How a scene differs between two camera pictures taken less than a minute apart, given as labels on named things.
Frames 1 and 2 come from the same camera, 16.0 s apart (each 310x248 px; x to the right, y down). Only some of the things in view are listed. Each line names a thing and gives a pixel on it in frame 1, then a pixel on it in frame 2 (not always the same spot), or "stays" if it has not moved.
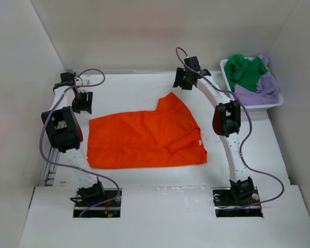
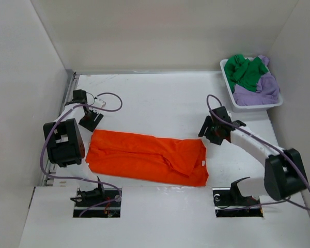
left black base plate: [107, 205] stays
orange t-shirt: [169, 135] to [147, 158]
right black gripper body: [181, 79] to [211, 133]
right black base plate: [225, 206] stays
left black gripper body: [80, 103] to [88, 121]
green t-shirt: [243, 72] stays
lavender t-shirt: [267, 93] stays
